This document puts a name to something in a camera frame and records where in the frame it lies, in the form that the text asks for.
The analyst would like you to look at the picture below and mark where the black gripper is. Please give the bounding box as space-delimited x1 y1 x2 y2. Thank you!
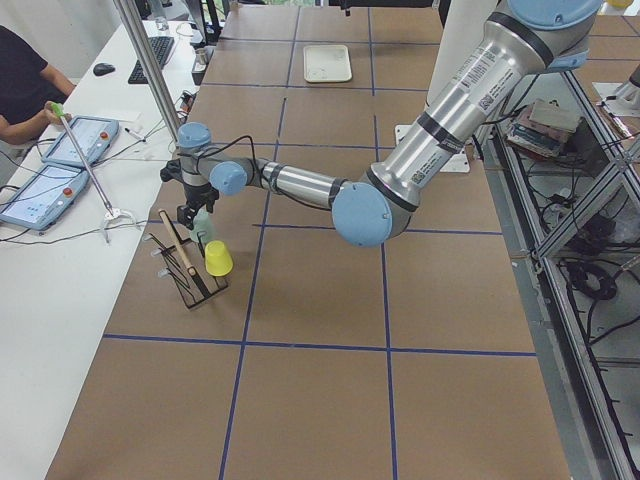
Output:
176 183 219 230

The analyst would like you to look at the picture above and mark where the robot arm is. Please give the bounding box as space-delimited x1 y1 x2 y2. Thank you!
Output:
160 1 600 247

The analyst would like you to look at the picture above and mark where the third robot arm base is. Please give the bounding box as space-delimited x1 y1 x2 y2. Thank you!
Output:
594 67 639 138

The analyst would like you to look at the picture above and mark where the yellow plastic cup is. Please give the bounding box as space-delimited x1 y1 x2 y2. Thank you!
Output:
205 240 234 277

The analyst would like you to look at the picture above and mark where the metal cup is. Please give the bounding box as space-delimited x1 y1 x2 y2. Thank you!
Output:
195 48 208 66

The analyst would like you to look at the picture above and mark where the white bear print tray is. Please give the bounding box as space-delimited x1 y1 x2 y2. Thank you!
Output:
303 44 352 83

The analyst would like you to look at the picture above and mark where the black marker pen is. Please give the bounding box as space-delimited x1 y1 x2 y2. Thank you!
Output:
124 127 146 143

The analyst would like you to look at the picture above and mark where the upper teach pendant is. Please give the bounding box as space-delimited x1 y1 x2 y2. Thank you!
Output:
42 116 119 168

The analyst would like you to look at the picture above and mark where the teach pendant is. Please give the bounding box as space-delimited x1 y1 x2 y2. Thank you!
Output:
42 116 119 168
1 164 89 231

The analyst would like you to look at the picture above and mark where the lower teach pendant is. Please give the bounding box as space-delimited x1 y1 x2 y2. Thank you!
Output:
1 164 89 231

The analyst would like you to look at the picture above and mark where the black keyboard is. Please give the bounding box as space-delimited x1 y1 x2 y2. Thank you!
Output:
127 35 176 85

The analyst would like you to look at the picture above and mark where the black computer mouse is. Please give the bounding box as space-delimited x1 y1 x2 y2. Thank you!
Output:
93 62 115 77

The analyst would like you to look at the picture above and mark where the reacher grabber stick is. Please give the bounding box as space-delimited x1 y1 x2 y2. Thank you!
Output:
45 101 140 245

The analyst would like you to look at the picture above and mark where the person in black shirt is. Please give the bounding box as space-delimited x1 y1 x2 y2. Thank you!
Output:
1 26 75 145

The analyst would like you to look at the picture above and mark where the stack of books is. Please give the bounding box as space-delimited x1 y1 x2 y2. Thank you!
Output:
506 99 581 158

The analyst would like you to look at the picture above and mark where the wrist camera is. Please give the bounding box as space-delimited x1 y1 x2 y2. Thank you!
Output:
159 160 182 182

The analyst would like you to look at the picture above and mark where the wooden rack handle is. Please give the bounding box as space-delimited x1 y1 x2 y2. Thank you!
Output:
158 209 197 277

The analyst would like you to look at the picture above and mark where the aluminium frame post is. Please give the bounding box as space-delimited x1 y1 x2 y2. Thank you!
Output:
114 0 179 144

